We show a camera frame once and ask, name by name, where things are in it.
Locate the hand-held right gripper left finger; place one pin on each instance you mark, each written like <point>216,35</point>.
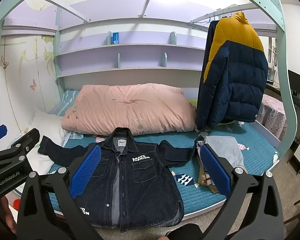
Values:
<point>86,171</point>

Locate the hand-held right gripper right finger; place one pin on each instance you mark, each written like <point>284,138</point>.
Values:
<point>215,172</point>

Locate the dark denim jacket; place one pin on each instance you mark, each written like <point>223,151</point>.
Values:
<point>140,180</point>

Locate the person's left hand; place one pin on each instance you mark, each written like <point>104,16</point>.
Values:
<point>7,212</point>

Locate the grey garment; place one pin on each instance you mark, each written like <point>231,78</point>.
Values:
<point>225,147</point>

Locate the white pillow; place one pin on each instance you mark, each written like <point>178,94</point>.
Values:
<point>47,127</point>

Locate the teal quilted bed mat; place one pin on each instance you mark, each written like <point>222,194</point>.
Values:
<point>255,140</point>

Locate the butterfly print wardrobe panel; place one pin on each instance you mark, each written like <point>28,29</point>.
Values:
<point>22,80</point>

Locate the pink pillow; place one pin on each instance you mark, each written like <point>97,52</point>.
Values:
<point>130,107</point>

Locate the pink printed cloth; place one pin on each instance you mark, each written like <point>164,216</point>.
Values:
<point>272,115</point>

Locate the navy and yellow puffer jacket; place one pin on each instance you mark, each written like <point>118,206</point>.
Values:
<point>240,80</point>

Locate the black monitor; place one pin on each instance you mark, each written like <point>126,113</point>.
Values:
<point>298,82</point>

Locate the blue box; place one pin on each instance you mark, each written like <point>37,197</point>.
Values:
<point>115,38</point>

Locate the lilac wall shelf unit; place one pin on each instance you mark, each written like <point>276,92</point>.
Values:
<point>140,57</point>

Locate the mint green bed frame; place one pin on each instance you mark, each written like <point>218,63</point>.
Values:
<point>282,55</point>

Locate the metal clothes rail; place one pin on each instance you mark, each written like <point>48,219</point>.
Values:
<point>215,13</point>

